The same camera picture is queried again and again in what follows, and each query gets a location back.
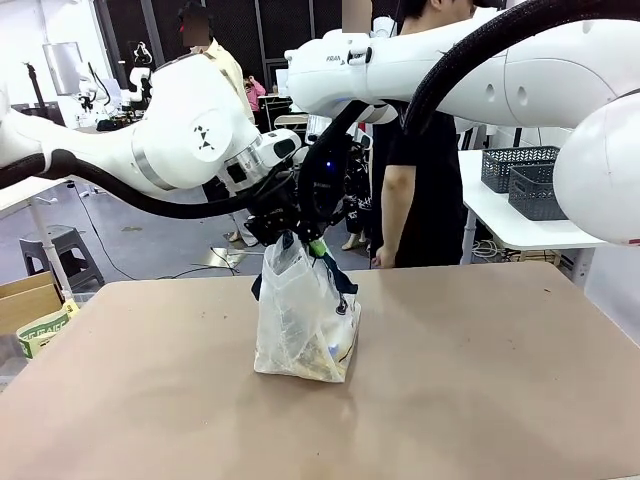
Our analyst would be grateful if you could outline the person's right forearm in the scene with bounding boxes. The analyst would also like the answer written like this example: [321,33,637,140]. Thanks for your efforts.
[381,161,413,251]

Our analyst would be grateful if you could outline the person in pink top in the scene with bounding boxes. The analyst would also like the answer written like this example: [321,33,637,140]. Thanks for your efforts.
[242,74,267,112]

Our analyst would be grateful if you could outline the grey plastic step stool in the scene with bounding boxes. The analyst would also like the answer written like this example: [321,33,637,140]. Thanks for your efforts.
[18,224,107,294]

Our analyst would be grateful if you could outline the white cable bundle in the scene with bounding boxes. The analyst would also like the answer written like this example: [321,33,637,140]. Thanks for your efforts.
[471,238,507,263]

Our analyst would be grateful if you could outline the black left arm cable sleeve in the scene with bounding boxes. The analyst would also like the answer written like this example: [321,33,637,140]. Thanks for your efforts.
[0,148,284,220]

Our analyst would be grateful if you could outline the person in black t-shirt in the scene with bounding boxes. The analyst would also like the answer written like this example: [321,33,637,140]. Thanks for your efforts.
[370,0,477,270]

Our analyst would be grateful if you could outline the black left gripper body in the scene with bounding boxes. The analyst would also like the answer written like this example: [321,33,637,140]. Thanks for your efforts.
[248,172,303,227]

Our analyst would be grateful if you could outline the person's right hand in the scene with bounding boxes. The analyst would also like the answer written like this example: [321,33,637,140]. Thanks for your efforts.
[373,243,398,270]

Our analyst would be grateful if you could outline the white table with round leg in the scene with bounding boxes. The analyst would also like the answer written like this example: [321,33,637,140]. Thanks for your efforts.
[0,175,76,304]

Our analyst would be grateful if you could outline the black and white background robot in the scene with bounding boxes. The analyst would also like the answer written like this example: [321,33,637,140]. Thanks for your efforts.
[127,41,155,109]

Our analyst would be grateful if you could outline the person in cream jacket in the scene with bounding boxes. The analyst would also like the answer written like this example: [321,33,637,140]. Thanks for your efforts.
[177,0,257,126]

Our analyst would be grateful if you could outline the large white table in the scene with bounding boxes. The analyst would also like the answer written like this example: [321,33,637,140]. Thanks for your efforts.
[457,148,610,267]

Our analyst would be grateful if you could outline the black floor cable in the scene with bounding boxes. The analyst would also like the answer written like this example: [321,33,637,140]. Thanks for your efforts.
[73,182,242,281]

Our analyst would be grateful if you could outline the green and white carton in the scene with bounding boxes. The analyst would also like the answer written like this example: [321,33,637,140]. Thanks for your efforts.
[16,298,82,360]

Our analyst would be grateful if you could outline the grey whiteboard panel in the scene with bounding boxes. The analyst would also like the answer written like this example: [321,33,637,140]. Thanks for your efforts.
[41,41,85,97]

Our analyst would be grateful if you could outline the translucent shopping bag navy handles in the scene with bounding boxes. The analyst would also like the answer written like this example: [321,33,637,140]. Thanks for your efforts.
[250,231,363,385]

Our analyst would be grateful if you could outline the brown cardboard box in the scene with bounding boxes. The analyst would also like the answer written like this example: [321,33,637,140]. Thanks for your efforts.
[0,271,65,337]

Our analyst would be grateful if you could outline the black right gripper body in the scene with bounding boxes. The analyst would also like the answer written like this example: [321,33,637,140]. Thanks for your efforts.
[298,133,359,222]

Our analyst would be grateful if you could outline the black tripod stand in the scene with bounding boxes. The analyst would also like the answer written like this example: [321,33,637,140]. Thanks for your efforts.
[21,61,57,107]

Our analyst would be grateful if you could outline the background grey desk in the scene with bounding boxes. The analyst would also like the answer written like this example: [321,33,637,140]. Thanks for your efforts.
[259,93,310,132]

